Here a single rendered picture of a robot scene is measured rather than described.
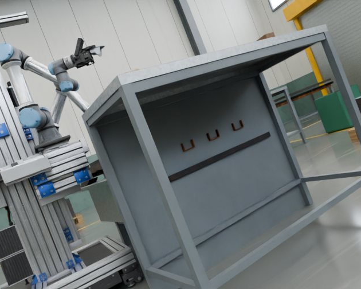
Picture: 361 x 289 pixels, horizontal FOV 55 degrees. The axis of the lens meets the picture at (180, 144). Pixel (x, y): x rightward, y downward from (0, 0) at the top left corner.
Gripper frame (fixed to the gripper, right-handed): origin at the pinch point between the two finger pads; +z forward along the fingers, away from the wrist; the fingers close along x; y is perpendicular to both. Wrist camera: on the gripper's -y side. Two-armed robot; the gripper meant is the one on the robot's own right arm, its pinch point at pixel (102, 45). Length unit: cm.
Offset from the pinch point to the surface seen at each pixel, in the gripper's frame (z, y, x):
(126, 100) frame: 13, 61, 74
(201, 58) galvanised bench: 46, 50, 55
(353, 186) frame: 100, 129, 9
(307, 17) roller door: 496, -262, -848
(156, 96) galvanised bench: 19.9, 42.7, 1.2
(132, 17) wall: -8, -450, -793
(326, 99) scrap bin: 243, 47, -338
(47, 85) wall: -284, -299, -679
